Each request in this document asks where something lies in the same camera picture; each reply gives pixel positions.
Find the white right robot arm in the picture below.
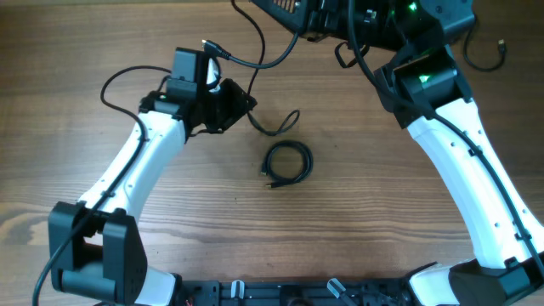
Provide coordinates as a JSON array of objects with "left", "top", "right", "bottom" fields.
[{"left": 258, "top": 0, "right": 543, "bottom": 305}]

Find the thin black USB cable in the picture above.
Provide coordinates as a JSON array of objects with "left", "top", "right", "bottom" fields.
[{"left": 462, "top": 25, "right": 507, "bottom": 73}]

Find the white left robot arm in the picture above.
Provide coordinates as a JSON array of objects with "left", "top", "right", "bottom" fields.
[{"left": 32, "top": 48, "right": 256, "bottom": 305}]

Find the thick black USB cable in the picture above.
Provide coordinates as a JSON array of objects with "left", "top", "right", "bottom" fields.
[{"left": 201, "top": 0, "right": 301, "bottom": 138}]

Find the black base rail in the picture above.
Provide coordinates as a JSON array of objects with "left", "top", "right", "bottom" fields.
[{"left": 171, "top": 278, "right": 416, "bottom": 306}]

